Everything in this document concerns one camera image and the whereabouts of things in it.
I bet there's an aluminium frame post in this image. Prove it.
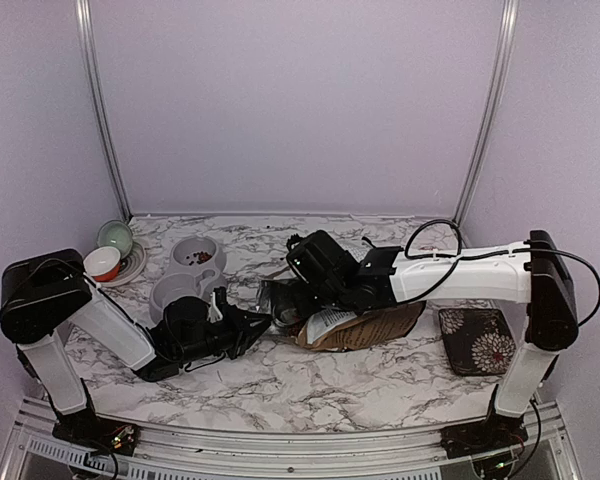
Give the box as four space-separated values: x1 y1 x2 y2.
453 0 519 226
75 0 133 222

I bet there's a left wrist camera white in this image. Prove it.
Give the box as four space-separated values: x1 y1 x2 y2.
207 287 227 323

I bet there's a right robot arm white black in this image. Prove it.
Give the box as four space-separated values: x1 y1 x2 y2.
286 230 579 459

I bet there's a brown kibble in bowls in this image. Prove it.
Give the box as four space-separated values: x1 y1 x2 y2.
185 251 213 265

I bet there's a black floral square plate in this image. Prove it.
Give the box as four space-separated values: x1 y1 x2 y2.
438 308 516 377

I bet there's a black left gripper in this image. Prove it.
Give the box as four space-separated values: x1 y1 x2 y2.
177 304 272 365

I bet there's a green ceramic bowl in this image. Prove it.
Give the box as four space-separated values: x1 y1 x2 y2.
96 220 134 259

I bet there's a right aluminium frame post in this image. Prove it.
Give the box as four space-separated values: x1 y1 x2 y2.
453 0 519 226

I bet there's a front aluminium rail base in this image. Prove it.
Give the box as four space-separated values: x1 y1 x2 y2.
0 398 582 479

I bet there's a brown dog food bag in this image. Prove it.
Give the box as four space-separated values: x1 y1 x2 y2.
257 279 426 352

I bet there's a grey double pet bowl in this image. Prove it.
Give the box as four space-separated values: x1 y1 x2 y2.
149 236 227 325

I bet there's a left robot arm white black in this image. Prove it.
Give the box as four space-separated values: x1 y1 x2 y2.
0 249 272 456

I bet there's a white orange bowl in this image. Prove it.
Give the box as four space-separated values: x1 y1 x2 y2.
83 246 121 282

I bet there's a left aluminium frame post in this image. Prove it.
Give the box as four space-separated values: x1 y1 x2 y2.
75 0 133 222

